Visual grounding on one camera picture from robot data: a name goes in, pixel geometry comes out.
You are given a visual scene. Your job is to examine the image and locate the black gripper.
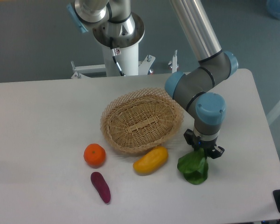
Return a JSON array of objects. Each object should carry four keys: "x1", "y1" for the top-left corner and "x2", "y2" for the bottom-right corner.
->
[{"x1": 183, "y1": 129, "x2": 225, "y2": 159}]

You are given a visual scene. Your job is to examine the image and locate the green bok choy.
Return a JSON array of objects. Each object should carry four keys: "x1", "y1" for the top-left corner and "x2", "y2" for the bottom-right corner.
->
[{"x1": 177, "y1": 148, "x2": 209, "y2": 185}]

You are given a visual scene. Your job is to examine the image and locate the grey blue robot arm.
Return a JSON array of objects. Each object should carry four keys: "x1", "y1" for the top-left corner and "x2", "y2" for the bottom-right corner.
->
[{"x1": 67, "y1": 0, "x2": 238, "y2": 159}]

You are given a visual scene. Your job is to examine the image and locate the yellow mango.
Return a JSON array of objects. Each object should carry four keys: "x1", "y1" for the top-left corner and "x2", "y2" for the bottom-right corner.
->
[{"x1": 133, "y1": 146, "x2": 168, "y2": 175}]

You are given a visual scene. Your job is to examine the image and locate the woven wicker basket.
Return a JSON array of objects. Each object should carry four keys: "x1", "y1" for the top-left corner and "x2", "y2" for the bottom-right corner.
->
[{"x1": 100, "y1": 88, "x2": 183, "y2": 155}]

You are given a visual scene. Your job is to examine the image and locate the orange tangerine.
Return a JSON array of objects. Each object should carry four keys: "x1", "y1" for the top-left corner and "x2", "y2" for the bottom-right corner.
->
[{"x1": 84, "y1": 143, "x2": 106, "y2": 167}]

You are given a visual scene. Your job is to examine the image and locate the purple sweet potato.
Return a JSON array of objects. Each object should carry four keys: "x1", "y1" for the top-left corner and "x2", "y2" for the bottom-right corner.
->
[{"x1": 90, "y1": 172, "x2": 111, "y2": 204}]

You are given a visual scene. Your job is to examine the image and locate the blue plastic bag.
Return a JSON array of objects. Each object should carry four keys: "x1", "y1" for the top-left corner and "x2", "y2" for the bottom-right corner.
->
[{"x1": 266, "y1": 0, "x2": 280, "y2": 20}]

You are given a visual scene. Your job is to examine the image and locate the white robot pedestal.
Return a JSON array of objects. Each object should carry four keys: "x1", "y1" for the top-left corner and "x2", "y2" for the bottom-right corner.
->
[{"x1": 93, "y1": 12, "x2": 145, "y2": 77}]

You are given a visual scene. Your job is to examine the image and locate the black cable on pedestal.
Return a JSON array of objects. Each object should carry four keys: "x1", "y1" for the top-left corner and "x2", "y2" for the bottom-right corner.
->
[{"x1": 109, "y1": 36, "x2": 126, "y2": 77}]

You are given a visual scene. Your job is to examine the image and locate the white base leg frame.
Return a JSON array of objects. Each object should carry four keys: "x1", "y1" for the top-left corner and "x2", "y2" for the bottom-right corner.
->
[{"x1": 71, "y1": 50, "x2": 179, "y2": 78}]

